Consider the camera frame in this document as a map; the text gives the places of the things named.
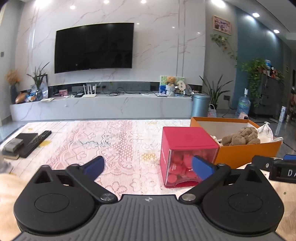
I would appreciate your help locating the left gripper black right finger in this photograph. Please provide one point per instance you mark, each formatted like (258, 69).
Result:
(240, 202)

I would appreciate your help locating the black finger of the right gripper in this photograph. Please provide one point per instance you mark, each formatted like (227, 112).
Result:
(264, 163)
(289, 157)

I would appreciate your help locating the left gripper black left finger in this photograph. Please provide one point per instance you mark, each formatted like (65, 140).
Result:
(60, 201)

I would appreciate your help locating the clear plastic bag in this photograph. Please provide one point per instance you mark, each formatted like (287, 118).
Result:
(265, 134)

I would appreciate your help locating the brown plush toy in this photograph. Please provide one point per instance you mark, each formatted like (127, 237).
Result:
(245, 136)

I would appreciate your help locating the orange cardboard box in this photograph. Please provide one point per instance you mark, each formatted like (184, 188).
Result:
(234, 156)

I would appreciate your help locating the pink space heater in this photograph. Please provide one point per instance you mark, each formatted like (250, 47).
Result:
(243, 116)

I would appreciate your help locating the black notebook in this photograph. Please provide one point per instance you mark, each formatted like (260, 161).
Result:
(27, 137)

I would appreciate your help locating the blue water jug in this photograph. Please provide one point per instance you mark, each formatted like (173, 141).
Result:
(243, 104)

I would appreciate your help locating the black tv remote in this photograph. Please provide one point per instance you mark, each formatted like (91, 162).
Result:
(27, 150)

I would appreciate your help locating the grey small box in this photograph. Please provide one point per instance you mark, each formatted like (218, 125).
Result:
(13, 145)

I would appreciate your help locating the small woven basket bag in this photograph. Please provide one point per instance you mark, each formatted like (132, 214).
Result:
(212, 113)

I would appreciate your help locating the dark cabinet with ivy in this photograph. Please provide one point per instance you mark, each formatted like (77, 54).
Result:
(265, 85)

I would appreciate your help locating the green potted floor plant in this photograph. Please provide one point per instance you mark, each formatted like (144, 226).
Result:
(215, 90)

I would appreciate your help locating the grey metal trash bin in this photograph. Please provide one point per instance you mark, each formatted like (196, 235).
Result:
(200, 105)

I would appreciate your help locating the lace patterned tablecloth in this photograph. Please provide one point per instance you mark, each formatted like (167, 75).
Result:
(131, 149)

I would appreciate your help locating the white marble tv console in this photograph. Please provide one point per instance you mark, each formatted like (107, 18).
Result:
(103, 107)

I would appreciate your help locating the bronze oval ornament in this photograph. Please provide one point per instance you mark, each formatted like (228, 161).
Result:
(21, 98)

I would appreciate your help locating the white wifi router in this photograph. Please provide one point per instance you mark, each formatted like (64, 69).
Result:
(89, 91)

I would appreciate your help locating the teddy bear bouquet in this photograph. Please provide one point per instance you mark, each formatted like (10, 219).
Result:
(170, 85)

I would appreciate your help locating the green plant glass vase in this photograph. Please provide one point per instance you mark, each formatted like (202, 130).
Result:
(38, 76)

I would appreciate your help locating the hanging vine plant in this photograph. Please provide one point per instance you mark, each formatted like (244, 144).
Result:
(223, 43)

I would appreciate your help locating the dark vase dried flowers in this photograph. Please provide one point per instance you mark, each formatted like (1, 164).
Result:
(12, 77)

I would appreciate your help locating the framed wall picture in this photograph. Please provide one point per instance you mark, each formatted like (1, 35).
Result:
(222, 25)

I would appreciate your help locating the black wall television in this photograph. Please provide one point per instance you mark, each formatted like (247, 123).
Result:
(96, 46)

